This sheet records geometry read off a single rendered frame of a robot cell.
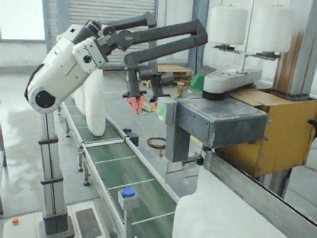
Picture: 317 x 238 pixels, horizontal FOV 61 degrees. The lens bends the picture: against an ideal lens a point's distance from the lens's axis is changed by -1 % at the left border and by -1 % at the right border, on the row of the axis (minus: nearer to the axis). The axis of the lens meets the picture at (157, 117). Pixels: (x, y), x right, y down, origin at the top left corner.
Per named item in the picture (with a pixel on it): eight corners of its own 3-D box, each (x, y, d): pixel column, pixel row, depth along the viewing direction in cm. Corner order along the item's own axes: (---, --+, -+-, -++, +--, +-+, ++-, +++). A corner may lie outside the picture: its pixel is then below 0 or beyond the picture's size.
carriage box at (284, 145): (216, 152, 131) (226, 89, 120) (267, 142, 145) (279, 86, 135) (253, 178, 110) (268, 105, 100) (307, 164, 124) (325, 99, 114)
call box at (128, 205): (117, 200, 131) (117, 190, 129) (133, 197, 134) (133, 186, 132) (123, 210, 124) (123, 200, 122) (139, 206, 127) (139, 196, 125)
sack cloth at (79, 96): (72, 105, 393) (70, 54, 368) (87, 103, 402) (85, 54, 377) (78, 115, 353) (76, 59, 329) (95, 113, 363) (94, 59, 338)
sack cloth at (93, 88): (82, 122, 330) (80, 63, 306) (100, 120, 339) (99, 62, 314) (89, 137, 290) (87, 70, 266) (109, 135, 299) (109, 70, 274)
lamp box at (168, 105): (156, 118, 109) (157, 97, 106) (166, 117, 111) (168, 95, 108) (165, 125, 102) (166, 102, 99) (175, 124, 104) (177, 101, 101)
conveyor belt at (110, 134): (59, 95, 463) (59, 91, 460) (82, 94, 480) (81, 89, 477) (85, 152, 278) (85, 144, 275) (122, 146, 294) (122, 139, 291)
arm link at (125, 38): (196, 20, 139) (205, 14, 130) (202, 46, 141) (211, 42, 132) (112, 35, 128) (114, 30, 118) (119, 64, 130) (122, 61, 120)
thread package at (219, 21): (199, 43, 129) (204, 4, 123) (227, 44, 136) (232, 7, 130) (222, 47, 115) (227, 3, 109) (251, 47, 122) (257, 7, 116)
